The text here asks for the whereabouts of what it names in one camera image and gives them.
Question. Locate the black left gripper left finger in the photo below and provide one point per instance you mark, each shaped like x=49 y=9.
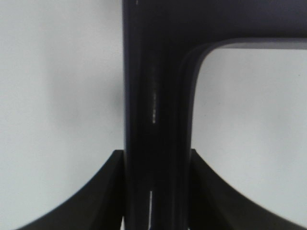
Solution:
x=98 y=205

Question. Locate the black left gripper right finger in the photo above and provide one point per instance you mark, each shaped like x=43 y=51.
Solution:
x=215 y=205

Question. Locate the grey plastic dustpan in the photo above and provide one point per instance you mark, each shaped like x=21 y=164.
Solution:
x=164 y=43

